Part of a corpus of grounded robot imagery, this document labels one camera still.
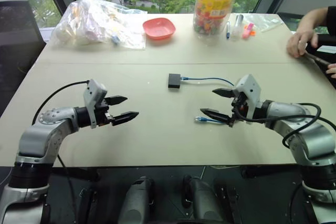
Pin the person's forearm black sleeve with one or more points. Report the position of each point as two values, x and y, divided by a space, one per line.
317 18

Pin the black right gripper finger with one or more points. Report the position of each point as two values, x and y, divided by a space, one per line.
222 92
215 114

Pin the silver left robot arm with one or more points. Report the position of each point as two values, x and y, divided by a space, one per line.
39 140

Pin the person's bare hand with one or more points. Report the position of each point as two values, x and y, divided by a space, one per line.
299 43

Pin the pink plastic bowl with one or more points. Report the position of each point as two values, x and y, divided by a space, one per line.
159 28

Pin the small clear plastic bag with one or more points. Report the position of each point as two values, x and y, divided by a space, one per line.
262 22

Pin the blue pen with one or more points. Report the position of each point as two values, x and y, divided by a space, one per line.
228 30

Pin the person's fingertips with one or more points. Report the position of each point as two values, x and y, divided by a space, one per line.
331 69

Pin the pink highlighter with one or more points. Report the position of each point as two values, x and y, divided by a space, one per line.
247 30

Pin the clear plastic bag of items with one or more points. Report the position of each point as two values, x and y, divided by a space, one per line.
99 24

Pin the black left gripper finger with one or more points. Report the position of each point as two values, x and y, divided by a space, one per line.
116 100
125 117

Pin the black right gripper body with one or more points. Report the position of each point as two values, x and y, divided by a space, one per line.
240 106

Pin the grey robot left leg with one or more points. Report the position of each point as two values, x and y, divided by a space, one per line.
137 203

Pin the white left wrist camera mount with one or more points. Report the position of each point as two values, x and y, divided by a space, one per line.
94 95

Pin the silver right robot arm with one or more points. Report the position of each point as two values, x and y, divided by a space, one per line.
299 134

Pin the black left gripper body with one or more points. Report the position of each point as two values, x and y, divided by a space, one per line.
102 115

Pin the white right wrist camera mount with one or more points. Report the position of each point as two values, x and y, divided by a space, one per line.
249 90

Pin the grey robot leg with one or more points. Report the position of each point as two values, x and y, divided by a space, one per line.
202 203
137 203

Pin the clear marker pen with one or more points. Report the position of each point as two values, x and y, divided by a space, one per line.
237 26

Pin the grey robot right leg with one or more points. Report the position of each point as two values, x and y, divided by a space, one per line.
202 203

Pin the small black adapter box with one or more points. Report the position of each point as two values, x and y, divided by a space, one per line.
174 81

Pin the large candy jar orange lid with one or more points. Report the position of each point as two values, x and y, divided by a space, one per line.
212 6

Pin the orange small clip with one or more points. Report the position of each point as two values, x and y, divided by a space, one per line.
252 33

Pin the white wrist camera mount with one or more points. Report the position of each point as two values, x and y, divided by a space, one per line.
94 95
249 90

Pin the dark brown stick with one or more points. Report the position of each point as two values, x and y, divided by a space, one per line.
317 60

